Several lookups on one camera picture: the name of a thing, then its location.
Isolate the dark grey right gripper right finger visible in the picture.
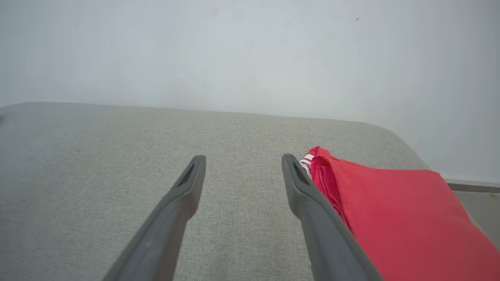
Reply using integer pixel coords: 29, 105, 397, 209
281, 153, 385, 281

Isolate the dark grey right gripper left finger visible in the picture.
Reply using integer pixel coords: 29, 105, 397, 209
102, 155, 206, 281

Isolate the red white basketball jersey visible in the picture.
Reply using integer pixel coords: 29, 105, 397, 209
300, 146, 500, 281

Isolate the grey fabric sofa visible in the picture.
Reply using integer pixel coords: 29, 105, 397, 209
0, 101, 500, 281

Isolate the dark wall baseboard strip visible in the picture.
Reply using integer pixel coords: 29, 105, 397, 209
445, 179, 500, 194

